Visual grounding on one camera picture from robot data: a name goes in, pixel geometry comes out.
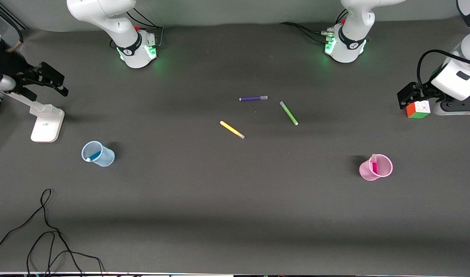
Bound colourful puzzle cube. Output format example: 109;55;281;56
406;100;431;119

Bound white stand with pole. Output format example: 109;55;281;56
3;92;65;143

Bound pink plastic cup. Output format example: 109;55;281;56
359;154;394;182

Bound light blue plastic cup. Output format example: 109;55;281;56
81;141;115;167

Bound green marker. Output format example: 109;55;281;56
279;101;299;126

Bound yellow marker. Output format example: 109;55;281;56
219;120;246;140

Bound black right arm base cables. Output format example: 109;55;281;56
110;6;165;50

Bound black arm base cables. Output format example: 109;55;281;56
110;6;165;50
279;7;348;45

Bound thin black loose cable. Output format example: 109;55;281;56
0;188;105;277

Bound black left arm base cables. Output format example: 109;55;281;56
279;7;348;45

